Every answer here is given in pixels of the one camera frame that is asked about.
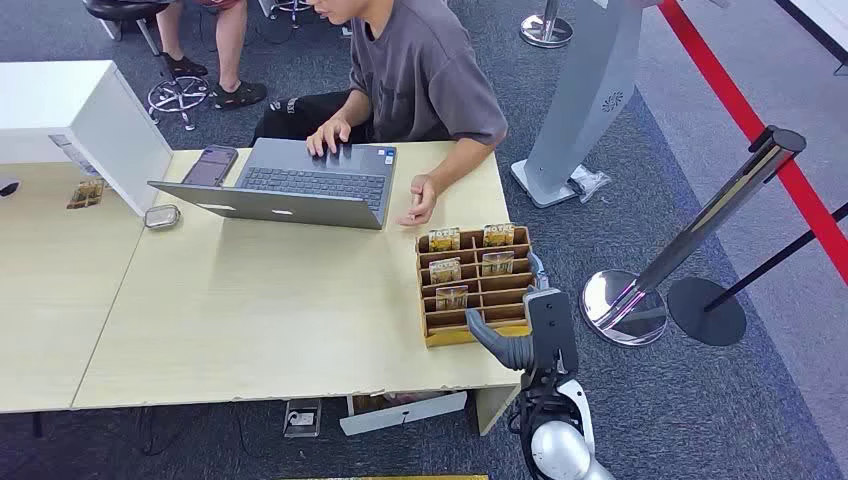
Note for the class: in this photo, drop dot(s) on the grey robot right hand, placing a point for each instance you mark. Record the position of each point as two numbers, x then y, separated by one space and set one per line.
550 331

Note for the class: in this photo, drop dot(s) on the autumn tree hotel card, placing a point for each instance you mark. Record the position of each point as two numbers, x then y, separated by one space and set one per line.
497 263
86 193
444 271
499 234
444 240
451 297

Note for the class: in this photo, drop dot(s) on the person's left forearm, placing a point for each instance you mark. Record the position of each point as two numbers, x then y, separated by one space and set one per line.
460 162

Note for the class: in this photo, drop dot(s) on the person's right forearm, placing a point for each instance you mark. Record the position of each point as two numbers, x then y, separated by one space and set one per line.
354 111

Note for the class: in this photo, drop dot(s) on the wooden card organiser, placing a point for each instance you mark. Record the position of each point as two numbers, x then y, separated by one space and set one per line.
505 299

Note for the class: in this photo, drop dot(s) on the person's left hand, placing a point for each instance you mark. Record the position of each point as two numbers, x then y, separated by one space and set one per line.
421 197

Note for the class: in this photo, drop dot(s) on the person's hand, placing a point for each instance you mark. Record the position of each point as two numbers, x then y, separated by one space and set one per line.
421 197
329 134

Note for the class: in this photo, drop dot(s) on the seated person at laptop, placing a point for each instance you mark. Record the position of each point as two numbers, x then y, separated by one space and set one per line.
424 73

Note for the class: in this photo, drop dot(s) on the person's right hand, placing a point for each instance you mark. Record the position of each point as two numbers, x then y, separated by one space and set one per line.
329 134

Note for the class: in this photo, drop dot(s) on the person in black sandals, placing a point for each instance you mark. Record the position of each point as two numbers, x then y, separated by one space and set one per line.
232 40

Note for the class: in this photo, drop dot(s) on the clear plastic bag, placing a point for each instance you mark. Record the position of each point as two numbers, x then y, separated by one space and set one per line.
591 183

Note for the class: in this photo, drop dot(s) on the white box under desk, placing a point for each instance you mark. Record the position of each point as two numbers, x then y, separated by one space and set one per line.
404 412

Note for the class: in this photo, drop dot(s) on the grey kiosk stand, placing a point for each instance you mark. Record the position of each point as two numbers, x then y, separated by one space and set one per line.
583 99

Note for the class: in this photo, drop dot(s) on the grey laptop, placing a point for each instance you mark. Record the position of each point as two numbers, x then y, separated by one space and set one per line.
311 182

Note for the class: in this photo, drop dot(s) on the red barrier belt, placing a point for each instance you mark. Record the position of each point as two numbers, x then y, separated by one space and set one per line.
729 99

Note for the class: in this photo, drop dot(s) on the chrome stanchion base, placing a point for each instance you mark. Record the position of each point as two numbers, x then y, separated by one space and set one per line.
546 30

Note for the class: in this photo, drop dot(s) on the black smartphone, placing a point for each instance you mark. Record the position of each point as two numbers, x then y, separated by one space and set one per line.
210 166

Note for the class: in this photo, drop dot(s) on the chrome chair base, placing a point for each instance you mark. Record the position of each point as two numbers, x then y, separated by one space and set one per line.
291 6

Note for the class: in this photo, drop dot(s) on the white board black edge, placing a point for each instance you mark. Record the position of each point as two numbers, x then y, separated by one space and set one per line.
828 20

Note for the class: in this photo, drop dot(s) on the black stool chrome base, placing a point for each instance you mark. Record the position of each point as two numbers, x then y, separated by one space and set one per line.
177 95

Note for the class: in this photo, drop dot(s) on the white cabinet box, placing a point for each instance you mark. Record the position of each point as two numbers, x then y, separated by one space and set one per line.
66 99

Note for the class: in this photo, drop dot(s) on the black computer mouse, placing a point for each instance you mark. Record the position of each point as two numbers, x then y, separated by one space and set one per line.
8 188

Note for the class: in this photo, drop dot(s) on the black stanchion post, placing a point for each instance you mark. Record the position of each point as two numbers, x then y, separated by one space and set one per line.
705 311

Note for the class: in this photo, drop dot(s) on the chrome stanchion post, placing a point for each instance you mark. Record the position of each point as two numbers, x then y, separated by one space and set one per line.
715 212

